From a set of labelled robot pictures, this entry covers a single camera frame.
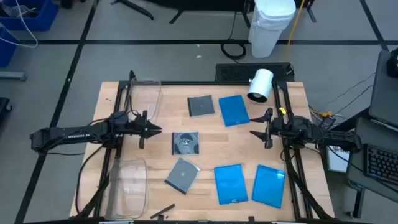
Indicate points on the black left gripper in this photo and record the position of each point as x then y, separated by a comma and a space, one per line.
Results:
143, 129

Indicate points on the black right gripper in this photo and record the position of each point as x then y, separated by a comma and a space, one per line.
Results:
278, 129

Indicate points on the blue jewel case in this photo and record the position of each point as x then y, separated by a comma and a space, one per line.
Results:
269, 186
234, 110
230, 184

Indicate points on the CD jewel case printed cover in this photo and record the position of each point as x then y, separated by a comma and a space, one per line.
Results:
185, 143

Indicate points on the clear plastic bin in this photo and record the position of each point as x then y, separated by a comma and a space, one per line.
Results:
127, 186
146, 93

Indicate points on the grey CD jewel case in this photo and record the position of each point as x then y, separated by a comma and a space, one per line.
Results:
201, 106
182, 175

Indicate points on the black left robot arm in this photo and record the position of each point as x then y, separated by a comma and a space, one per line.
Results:
62, 135

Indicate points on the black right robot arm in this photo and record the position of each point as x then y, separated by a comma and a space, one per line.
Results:
335, 138

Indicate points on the white cylinder lamp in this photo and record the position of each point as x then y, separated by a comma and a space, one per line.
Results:
260, 84

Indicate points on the black perforated box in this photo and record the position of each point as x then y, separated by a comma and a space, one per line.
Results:
236, 72

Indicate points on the yellow plug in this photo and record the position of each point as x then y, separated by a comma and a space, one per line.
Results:
325, 114

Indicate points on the white printed paper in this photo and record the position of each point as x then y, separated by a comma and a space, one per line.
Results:
337, 161

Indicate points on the black flat strip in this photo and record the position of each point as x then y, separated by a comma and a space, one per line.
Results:
162, 211

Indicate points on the white trash bin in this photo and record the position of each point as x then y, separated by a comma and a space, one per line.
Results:
269, 28

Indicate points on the grey desk top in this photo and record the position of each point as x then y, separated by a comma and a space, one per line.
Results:
357, 174

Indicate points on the black desk leg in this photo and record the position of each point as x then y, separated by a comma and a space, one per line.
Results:
359, 202

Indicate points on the black keyboard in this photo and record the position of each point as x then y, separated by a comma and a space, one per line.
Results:
382, 163

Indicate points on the grey flat panel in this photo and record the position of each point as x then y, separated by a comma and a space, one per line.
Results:
384, 93

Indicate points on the black equipment stand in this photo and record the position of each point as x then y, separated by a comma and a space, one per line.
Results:
202, 4

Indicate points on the black round device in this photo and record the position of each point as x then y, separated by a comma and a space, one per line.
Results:
393, 63

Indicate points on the grey metal bar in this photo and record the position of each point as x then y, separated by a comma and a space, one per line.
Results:
12, 75

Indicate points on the black floor object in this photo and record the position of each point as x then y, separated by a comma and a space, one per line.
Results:
3, 107

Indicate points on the blue storage crate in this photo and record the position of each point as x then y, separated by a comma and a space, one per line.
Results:
6, 49
43, 21

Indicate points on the black aluminium table frame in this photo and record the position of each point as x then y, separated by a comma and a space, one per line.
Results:
202, 83

